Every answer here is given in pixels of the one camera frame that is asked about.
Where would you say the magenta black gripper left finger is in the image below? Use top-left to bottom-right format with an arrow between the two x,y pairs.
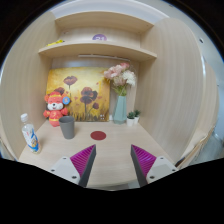
70,145 -> 96,187

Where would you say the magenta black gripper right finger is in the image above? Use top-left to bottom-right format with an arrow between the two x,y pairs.
131,145 -> 156,187

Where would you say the clear plastic water bottle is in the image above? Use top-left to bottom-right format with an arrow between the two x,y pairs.
20,113 -> 40,153

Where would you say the dark red round coaster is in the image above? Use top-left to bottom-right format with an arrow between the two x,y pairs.
90,131 -> 106,140

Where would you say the grey ribbed cup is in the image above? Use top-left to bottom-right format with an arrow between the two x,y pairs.
59,116 -> 75,139

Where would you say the small potted succulent front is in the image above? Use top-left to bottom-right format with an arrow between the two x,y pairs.
126,112 -> 135,127

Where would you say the small potted succulent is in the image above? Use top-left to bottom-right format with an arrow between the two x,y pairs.
126,112 -> 135,127
134,110 -> 141,124

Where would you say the small potted succulent back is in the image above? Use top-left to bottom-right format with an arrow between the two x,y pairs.
134,110 -> 141,124

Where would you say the teal geometric vase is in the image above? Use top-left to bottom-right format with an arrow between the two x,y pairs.
112,96 -> 126,124

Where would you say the red plush toy mouse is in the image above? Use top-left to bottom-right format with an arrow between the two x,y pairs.
43,91 -> 70,127

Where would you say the poppy flower painting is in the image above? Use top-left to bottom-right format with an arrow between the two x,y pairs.
46,67 -> 110,122

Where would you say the pink white flower bouquet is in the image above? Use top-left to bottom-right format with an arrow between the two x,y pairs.
104,63 -> 136,96

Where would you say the wooden shelf board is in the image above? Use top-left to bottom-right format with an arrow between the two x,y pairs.
39,41 -> 157,62

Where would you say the yellow object on shelf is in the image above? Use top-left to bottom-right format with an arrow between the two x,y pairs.
46,39 -> 65,47

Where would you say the purple round sign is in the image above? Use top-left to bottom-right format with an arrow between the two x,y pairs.
92,34 -> 107,41

